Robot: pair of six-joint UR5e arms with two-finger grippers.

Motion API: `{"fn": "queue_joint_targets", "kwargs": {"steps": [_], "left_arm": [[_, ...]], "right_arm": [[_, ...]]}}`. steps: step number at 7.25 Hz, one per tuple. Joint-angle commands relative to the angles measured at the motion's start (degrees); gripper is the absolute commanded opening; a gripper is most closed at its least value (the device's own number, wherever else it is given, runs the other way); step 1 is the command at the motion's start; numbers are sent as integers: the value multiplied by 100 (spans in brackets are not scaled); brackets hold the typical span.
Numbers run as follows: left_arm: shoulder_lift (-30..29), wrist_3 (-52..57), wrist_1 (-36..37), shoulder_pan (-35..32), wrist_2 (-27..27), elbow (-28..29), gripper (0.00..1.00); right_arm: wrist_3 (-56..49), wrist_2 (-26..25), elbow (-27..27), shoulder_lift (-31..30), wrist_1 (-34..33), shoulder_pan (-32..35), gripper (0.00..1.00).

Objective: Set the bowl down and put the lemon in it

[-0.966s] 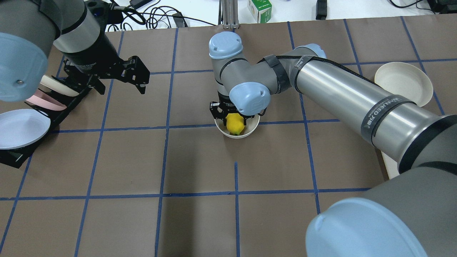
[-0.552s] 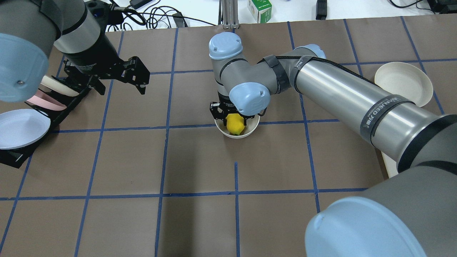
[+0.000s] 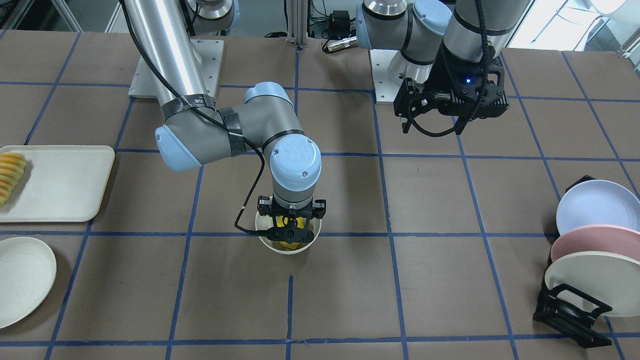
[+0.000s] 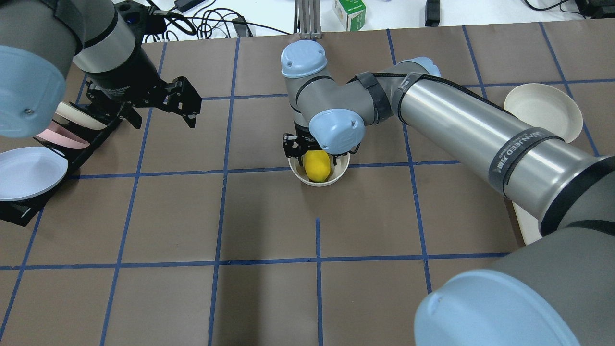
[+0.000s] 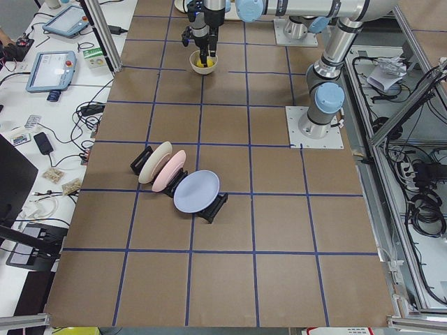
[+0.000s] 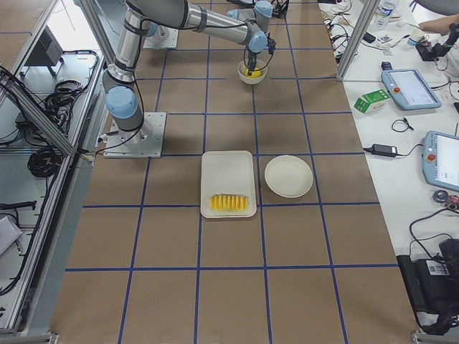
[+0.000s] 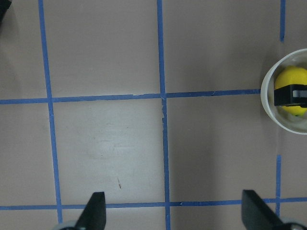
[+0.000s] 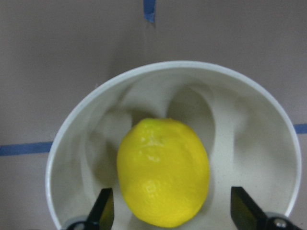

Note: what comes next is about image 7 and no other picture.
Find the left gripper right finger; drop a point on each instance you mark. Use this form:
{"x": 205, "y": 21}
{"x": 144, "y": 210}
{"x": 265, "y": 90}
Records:
{"x": 256, "y": 214}

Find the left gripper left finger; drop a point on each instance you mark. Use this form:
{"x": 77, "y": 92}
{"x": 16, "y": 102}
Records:
{"x": 93, "y": 216}

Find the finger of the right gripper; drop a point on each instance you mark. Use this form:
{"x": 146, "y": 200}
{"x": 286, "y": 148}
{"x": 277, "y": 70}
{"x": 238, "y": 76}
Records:
{"x": 291, "y": 95}

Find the yellow lemon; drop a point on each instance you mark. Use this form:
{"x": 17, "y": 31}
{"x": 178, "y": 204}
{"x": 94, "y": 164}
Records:
{"x": 292, "y": 75}

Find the white ceramic bowl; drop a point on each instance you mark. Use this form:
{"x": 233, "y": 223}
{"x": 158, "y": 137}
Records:
{"x": 294, "y": 124}

